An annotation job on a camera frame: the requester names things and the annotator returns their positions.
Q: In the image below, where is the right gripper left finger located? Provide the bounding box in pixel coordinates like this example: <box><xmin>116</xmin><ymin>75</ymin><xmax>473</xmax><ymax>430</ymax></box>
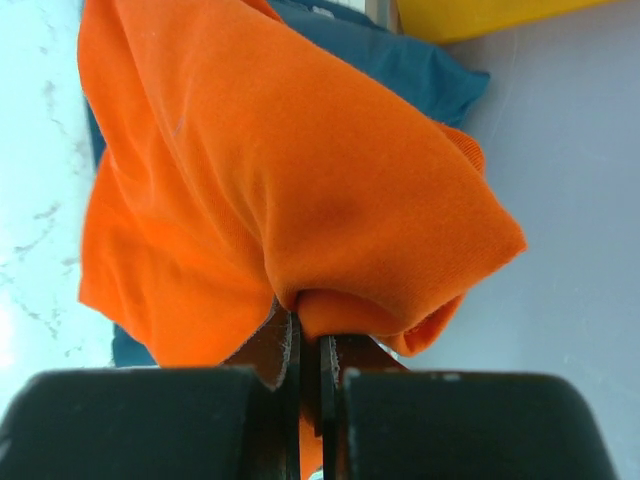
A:
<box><xmin>1</xmin><ymin>308</ymin><xmax>301</xmax><ymax>479</ymax></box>

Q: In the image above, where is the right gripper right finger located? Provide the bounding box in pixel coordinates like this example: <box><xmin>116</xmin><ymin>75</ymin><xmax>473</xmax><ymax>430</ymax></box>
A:
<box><xmin>319</xmin><ymin>336</ymin><xmax>616</xmax><ymax>479</ymax></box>

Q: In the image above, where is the orange t-shirt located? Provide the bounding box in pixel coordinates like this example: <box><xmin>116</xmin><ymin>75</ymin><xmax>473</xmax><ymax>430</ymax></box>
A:
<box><xmin>77</xmin><ymin>0</ymin><xmax>529</xmax><ymax>370</ymax></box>

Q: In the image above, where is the folded blue t-shirt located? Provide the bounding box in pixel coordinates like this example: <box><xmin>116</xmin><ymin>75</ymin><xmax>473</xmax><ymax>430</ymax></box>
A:
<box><xmin>84</xmin><ymin>0</ymin><xmax>491</xmax><ymax>369</ymax></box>

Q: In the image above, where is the orange folder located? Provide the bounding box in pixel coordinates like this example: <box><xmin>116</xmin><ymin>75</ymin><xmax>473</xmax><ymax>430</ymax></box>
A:
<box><xmin>396</xmin><ymin>0</ymin><xmax>609</xmax><ymax>45</ymax></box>

